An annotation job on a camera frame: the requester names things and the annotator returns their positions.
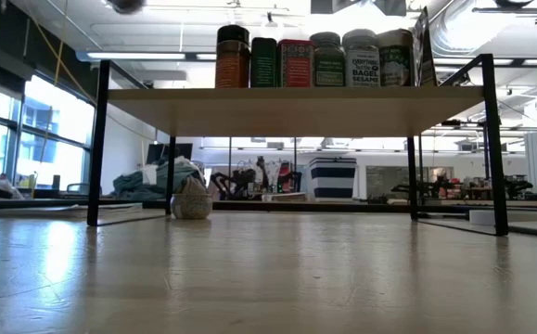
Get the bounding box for long ceiling light strip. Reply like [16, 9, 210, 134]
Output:
[76, 50, 537, 67]

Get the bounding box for red smoked paprika tin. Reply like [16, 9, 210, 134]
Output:
[276, 38, 315, 89]

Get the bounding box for black ceiling spotlight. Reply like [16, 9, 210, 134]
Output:
[443, 70, 472, 89]

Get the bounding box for furikake seasoning glass jar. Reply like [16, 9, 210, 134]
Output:
[377, 28, 416, 88]

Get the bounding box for white blue striped box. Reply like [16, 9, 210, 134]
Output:
[306, 156, 359, 202]

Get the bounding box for dark brown spice jar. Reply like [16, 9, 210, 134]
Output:
[214, 24, 252, 89]

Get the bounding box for black metal wood-top shelf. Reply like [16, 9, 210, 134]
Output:
[86, 53, 510, 237]

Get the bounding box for green oregano spice jar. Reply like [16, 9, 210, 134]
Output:
[309, 31, 347, 88]

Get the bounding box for black ceiling track fixture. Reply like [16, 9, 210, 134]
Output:
[470, 0, 537, 25]

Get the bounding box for orange taco seasoning mix packet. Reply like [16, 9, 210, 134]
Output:
[411, 6, 439, 88]

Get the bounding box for pale cloth pile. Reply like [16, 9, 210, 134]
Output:
[111, 156, 207, 201]

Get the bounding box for background robot arms with cables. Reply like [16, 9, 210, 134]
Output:
[390, 173, 536, 201]

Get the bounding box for grey wall panel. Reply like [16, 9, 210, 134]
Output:
[365, 165, 413, 200]

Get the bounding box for round white pendant lamp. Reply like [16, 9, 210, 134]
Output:
[259, 12, 286, 30]

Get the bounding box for silver ventilation duct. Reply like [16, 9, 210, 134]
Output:
[428, 0, 537, 59]

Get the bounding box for large room window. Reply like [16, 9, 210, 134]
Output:
[0, 73, 107, 196]

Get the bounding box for yellow hanging cable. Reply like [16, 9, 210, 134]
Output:
[31, 0, 97, 106]

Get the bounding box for dark background robot arms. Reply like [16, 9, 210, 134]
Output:
[210, 156, 302, 201]

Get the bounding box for red cabinet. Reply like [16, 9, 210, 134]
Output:
[276, 161, 295, 194]

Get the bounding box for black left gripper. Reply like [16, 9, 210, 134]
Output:
[105, 0, 147, 15]

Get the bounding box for patterned white cloth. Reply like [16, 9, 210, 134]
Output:
[245, 160, 282, 194]

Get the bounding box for black background monitor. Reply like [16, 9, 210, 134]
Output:
[146, 142, 194, 166]

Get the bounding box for black camera on pole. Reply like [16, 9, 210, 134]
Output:
[440, 118, 504, 177]

